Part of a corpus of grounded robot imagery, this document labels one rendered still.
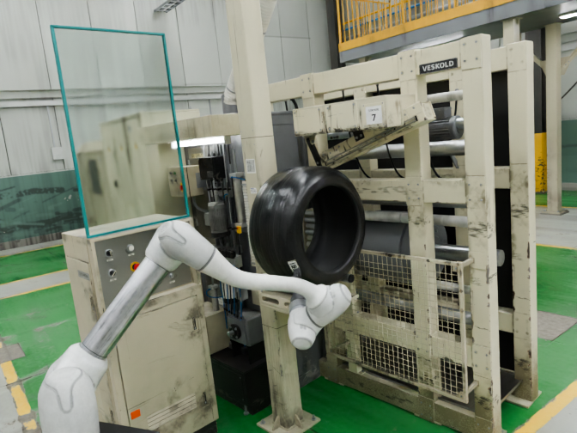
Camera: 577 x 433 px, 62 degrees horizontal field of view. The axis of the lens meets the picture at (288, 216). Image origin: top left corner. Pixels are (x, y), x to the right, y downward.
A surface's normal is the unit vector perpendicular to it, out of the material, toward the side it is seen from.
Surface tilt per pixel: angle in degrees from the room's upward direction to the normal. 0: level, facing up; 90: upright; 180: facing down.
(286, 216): 74
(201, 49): 90
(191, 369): 90
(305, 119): 90
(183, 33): 90
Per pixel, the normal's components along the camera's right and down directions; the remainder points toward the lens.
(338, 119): -0.73, 0.18
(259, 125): 0.68, 0.05
